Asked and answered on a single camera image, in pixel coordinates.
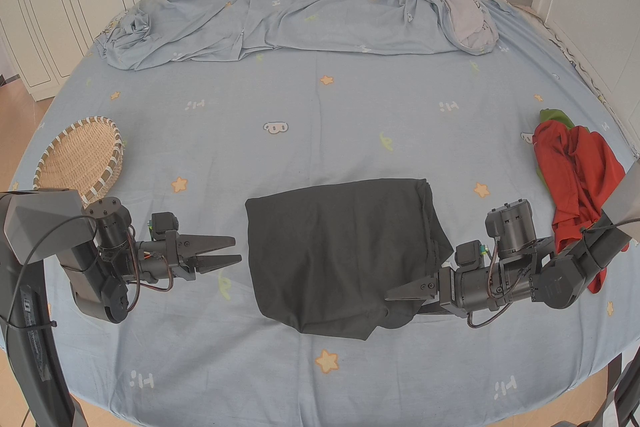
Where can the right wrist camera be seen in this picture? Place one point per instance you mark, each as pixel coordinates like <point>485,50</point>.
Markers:
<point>467,256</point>

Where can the green garment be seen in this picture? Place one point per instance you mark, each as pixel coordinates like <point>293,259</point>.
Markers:
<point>555,116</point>

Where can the red garment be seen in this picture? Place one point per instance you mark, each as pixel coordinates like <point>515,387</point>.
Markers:
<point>575,175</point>

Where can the pale blue quilt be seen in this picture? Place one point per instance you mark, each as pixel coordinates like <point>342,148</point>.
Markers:
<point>310,22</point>

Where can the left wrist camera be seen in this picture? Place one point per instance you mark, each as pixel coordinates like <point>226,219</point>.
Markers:
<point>164,224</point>

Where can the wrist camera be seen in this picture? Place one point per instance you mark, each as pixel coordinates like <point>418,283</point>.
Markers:
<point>164,224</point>
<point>467,256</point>

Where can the black shirt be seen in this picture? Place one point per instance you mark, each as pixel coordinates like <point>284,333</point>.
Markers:
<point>340,255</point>

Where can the bed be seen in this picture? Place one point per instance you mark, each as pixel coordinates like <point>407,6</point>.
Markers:
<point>320,124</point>

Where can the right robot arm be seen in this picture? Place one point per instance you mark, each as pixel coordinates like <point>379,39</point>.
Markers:
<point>560,285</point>

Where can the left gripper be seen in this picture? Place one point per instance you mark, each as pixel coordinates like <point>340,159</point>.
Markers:
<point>155,260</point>

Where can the round woven basket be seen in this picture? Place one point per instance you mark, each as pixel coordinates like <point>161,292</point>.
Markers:
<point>75,155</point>

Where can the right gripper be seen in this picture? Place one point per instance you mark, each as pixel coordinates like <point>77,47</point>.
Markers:
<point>467,290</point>

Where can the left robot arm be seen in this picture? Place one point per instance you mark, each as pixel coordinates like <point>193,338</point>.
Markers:
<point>35,220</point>

